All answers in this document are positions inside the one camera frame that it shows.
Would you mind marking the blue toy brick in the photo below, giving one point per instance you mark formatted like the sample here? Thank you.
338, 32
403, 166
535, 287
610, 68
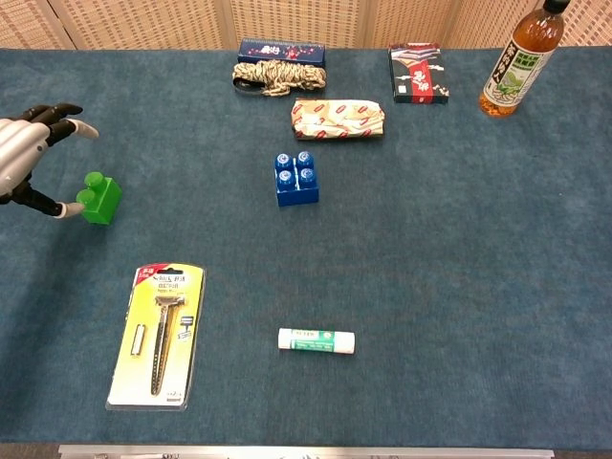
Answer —
296, 193

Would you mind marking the long dark blue box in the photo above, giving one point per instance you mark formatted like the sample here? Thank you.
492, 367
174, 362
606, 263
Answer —
282, 50

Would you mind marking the woven folding screen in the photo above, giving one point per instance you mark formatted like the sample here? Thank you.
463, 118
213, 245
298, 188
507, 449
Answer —
143, 24

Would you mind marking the black red patterned box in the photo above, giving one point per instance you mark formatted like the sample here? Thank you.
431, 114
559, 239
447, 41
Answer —
421, 72

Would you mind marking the cream red wrapped package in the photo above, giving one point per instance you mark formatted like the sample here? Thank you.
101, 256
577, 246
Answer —
334, 119

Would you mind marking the blue felt table cloth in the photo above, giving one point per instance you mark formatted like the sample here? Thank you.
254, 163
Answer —
382, 239

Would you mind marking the green toy brick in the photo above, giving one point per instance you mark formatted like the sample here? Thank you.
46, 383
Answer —
102, 206

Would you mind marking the amber tea bottle green label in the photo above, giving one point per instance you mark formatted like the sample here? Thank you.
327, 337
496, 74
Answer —
516, 67

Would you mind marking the aluminium profile rail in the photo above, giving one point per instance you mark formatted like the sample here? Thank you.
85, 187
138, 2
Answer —
306, 452

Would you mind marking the yellow razor blister pack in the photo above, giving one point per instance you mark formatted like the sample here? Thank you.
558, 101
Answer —
143, 382

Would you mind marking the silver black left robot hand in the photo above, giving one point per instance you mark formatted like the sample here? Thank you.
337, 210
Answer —
19, 148

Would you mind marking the white green glue stick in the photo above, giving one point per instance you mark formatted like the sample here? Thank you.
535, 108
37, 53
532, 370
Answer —
315, 341

